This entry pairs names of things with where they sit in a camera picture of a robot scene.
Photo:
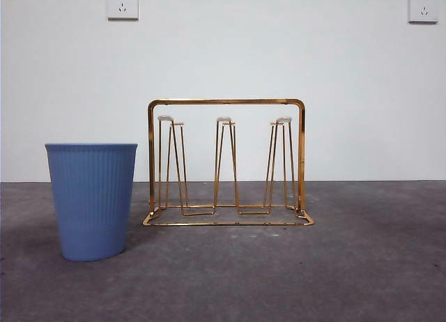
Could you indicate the blue ribbed plastic cup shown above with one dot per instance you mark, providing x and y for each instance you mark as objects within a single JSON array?
[{"x": 91, "y": 203}]

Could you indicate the white wall socket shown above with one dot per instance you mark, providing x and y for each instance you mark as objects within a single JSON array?
[
  {"x": 423, "y": 7},
  {"x": 122, "y": 5}
]

